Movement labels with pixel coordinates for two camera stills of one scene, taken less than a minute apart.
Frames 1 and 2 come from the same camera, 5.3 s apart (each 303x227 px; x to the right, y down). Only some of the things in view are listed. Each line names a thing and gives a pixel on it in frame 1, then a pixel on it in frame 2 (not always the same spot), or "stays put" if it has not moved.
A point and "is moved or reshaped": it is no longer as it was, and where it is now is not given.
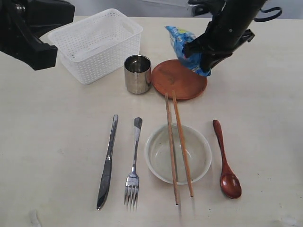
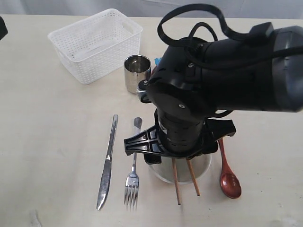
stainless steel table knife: (106, 174) stays put
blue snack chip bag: (179, 38) is moved or reshaped
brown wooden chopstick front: (175, 103) -> (197, 187)
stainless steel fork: (131, 188) stays put
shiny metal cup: (138, 74) stays put
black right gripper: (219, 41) -> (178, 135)
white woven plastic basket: (96, 45) stays put
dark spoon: (230, 183) stays put
